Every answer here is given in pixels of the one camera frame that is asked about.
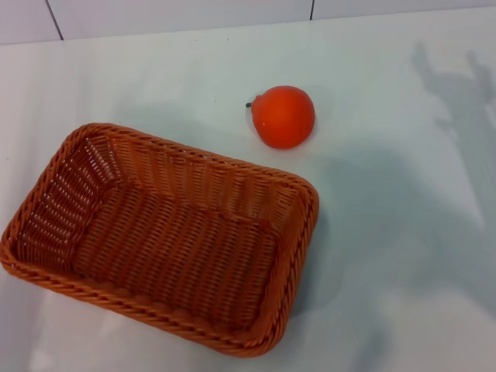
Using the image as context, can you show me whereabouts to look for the orange toy fruit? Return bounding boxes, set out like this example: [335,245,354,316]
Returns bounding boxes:
[244,85,316,149]

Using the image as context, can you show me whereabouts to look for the orange woven rectangular basket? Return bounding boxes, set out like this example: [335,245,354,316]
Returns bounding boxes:
[0,122,322,359]

